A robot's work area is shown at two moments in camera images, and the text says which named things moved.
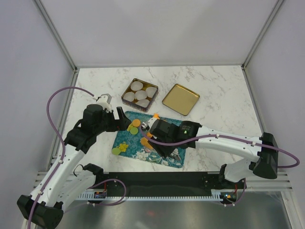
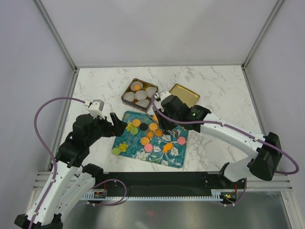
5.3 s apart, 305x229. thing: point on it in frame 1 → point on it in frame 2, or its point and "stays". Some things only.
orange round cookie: (143, 140) stays
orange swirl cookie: (148, 135) stays
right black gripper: (163, 151) → (163, 125)
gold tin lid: (181, 99) stays
